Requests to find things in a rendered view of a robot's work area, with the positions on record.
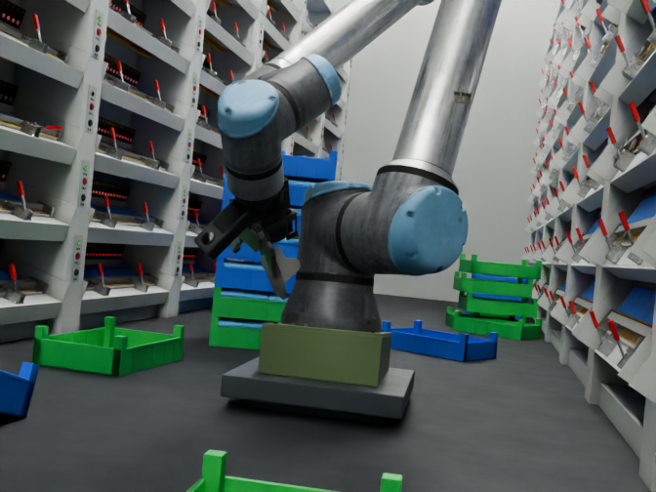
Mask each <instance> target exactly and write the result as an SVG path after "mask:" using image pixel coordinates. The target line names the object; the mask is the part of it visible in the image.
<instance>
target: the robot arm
mask: <svg viewBox="0 0 656 492"><path fill-rule="evenodd" d="M433 1H434V0H350V1H349V2H348V3H346V5H345V6H343V7H342V8H341V9H339V10H338V11H337V12H335V13H334V14H333V15H331V16H330V17H329V18H327V19H326V20H325V21H323V22H322V23H321V24H319V25H318V26H317V27H315V28H314V29H313V30H311V31H310V32H309V33H307V34H306V35H305V36H303V37H302V38H301V39H299V40H298V41H297V42H295V43H294V44H293V45H291V46H290V47H289V48H287V49H286V50H285V51H283V52H282V53H281V54H279V55H278V56H277V57H275V58H274V59H273V60H271V61H270V62H267V63H265V64H263V65H262V66H261V67H259V68H258V69H257V70H255V71H254V72H253V73H251V74H250V75H249V76H247V77H246V78H244V79H243V80H241V81H239V80H238V81H234V82H232V83H231V84H230V85H228V86H227V87H226V88H225V90H224V91H223V93H222V94H221V96H220V98H219V100H218V117H217V119H218V125H219V128H220V131H221V138H222V145H223V152H224V159H225V172H226V179H227V185H228V189H229V191H230V192H231V193H232V194H233V195H234V196H235V198H234V199H233V200H232V201H231V202H230V203H229V204H228V205H227V206H226V207H225V208H224V209H223V210H222V211H221V213H220V214H219V215H218V216H217V217H216V218H215V219H214V220H213V221H211V222H210V223H209V224H208V225H207V226H206V227H205V228H204V229H203V230H202V231H201V232H200V233H199V234H198V235H197V236H196V237H195V238H194V242H195V243H196V244H197V245H198V246H199V248H200V249H201V250H202V251H203V252H204V253H205V254H206V255H207V256H208V257H209V258H211V259H212V260H215V259H216V258H217V257H218V256H219V255H220V254H221V252H222V251H223V250H224V249H225V248H226V247H227V246H228V245H229V244H230V247H231V251H232V252H233V253H237V252H238V251H239V250H240V249H241V248H240V245H242V244H243V241H244V242H245V243H246V244H247V245H248V246H249V247H250V248H251V249H252V250H254V252H258V251H260V252H261V255H262V257H261V263H262V266H263V268H264V269H265V271H266V274H267V276H268V280H269V282H270V284H271V286H272V289H273V293H274V294H275V295H277V296H278V297H279V298H281V299H282V300H285V299H286V289H285V283H286V282H287V281H288V280H289V279H290V278H291V277H292V276H293V275H294V274H295V273H296V281H295V286H294V288H293V291H292V293H291V295H290V297H289V299H288V301H287V303H286V306H285V308H284V310H283V311H282V315H281V324H287V325H296V326H306V327H315V328H326V329H337V330H349V331H361V332H371V331H375V332H377V333H381V318H380V315H379V312H378V308H377V304H376V301H375V297H374V292H373V289H374V276H375V274H401V275H412V276H420V275H425V274H432V273H438V272H441V271H444V270H446V269H447V268H449V267H451V266H452V265H453V264H454V263H455V262H456V261H457V259H458V258H459V257H460V255H461V253H462V252H463V245H465V244H466V241H467V237H468V228H469V224H468V215H467V211H466V209H465V208H463V207H462V204H463V202H462V200H461V198H460V197H459V196H458V195H459V189H458V188H457V186H456V185H455V183H454V181H453V180H452V175H453V171H454V168H455V164H456V161H457V157H458V153H459V150H460V146H461V143H462V139H463V136H464V133H465V130H466V126H467V123H468V119H469V116H470V112H471V108H472V102H473V99H474V95H475V92H476V88H477V85H478V81H479V78H480V74H481V71H482V68H483V65H484V61H485V58H486V54H487V51H488V47H489V44H490V40H491V37H492V33H493V30H494V26H495V22H496V19H497V16H498V13H499V9H500V6H501V2H502V0H441V2H440V5H439V8H438V12H437V15H436V18H435V21H434V25H433V28H432V31H431V34H430V40H429V43H428V46H427V49H426V52H425V55H424V59H423V62H422V65H421V68H420V72H419V75H418V78H417V81H416V85H415V88H414V91H413V94H412V98H411V101H410V103H409V107H408V110H407V113H406V116H405V120H404V123H403V126H402V129H401V133H400V136H399V139H398V142H397V146H396V149H395V152H394V156H393V159H392V161H391V162H390V163H387V164H385V165H383V166H381V167H380V168H379V169H378V172H377V175H376V178H375V181H374V184H367V183H361V182H351V183H349V182H346V181H332V182H323V183H318V184H313V185H311V186H310V187H308V188H307V190H306V192H305V197H304V202H303V205H302V217H301V228H300V238H299V249H298V259H297V258H286V257H285V256H284V255H283V253H282V251H281V249H280V248H278V247H273V246H272V244H273V243H277V242H279V241H280V240H282V239H284V238H286V240H289V239H291V238H293V237H295V236H297V235H298V224H297V212H296V211H295V210H293V209H292V208H291V206H290V194H289V181H288V179H287V178H285V177H284V174H283V161H282V148H281V143H282V141H284V140H285V139H287V138H288V137H290V136H291V135H292V134H294V133H295V132H297V131H298V130H300V129H301V128H303V127H304V126H306V124H307V123H309V122H310V121H312V120H313V119H315V118H316V117H318V116H319V115H321V114H322V113H323V112H325V111H326V110H330V109H331V108H332V107H333V105H335V104H336V103H337V102H338V101H339V99H340V97H341V94H342V85H341V81H340V78H339V75H338V74H337V72H336V71H337V70H338V69H339V68H340V67H341V66H343V65H344V64H345V63H346V62H348V61H349V60H350V59H352V58H353V57H354V56H355V55H356V54H358V53H359V52H360V51H361V50H363V49H364V48H365V47H366V46H368V45H369V44H370V43H371V42H372V41H374V40H375V39H376V38H377V37H379V36H380V35H381V34H382V33H384V32H385V31H386V30H387V29H388V28H390V27H391V26H392V25H393V24H395V23H396V22H397V21H399V20H400V19H401V18H402V17H403V16H405V15H406V14H407V13H408V12H410V11H411V10H412V9H413V8H414V7H416V6H417V5H418V6H426V5H428V4H430V3H432V2H433ZM292 221H295V230H294V231H293V222H292Z"/></svg>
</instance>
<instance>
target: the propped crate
mask: <svg viewBox="0 0 656 492"><path fill-rule="evenodd" d="M38 370H39V365H37V364H34V363H29V362H23V363H22V364H21V368H20V373H19V375H18V376H17V375H14V374H11V373H8V372H5V371H2V370H0V414H1V415H7V416H14V417H21V418H26V415H27V411H28V408H29V404H30V400H31V396H32V394H33V390H34V386H35V382H36V378H37V374H38Z"/></svg>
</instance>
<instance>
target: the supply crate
mask: <svg viewBox="0 0 656 492"><path fill-rule="evenodd" d="M337 155H338V151H334V150H331V151H330V155H329V157H324V159H321V158H312V157H303V156H293V155H284V154H282V161H283V174H284V177H285V178H287V179H288V180H293V181H303V182H313V183H323V182H327V180H335V176H336V166H337Z"/></svg>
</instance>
